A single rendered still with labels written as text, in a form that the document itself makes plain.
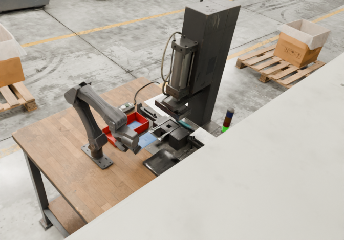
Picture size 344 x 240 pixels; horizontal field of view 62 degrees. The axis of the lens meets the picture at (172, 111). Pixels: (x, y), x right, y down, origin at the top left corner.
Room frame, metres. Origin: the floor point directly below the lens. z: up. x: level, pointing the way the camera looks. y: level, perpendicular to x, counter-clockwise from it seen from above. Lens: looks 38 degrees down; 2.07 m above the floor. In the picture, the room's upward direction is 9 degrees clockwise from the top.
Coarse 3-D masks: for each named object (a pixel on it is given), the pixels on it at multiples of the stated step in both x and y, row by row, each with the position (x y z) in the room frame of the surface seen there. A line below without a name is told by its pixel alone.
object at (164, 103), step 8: (168, 96) 1.30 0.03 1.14; (184, 96) 1.28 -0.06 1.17; (192, 96) 1.28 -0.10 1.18; (160, 104) 1.22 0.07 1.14; (168, 104) 1.18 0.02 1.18; (176, 104) 1.18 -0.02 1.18; (184, 104) 1.22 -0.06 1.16; (168, 112) 1.18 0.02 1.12; (176, 112) 1.17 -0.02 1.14; (184, 112) 1.18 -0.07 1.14
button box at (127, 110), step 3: (156, 81) 1.82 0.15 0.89; (147, 84) 1.74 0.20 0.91; (138, 90) 1.65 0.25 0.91; (135, 96) 1.57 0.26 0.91; (135, 99) 1.53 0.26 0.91; (126, 102) 1.46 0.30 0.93; (129, 102) 1.46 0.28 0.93; (135, 102) 1.50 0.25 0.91; (120, 105) 1.42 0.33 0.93; (132, 105) 1.44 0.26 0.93; (117, 108) 1.38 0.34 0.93; (120, 108) 1.39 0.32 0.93; (126, 108) 1.40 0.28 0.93; (129, 108) 1.40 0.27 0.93; (132, 108) 1.42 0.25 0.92; (123, 111) 1.37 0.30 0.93; (126, 111) 1.38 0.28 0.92; (129, 111) 1.40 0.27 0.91
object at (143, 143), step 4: (148, 132) 1.15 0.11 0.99; (144, 136) 1.11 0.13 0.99; (148, 136) 1.11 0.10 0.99; (152, 136) 1.12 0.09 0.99; (140, 140) 1.08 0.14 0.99; (144, 140) 1.08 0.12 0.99; (148, 140) 1.09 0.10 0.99; (152, 140) 1.09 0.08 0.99; (140, 144) 1.05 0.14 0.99; (144, 144) 1.05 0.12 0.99; (148, 144) 1.06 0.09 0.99
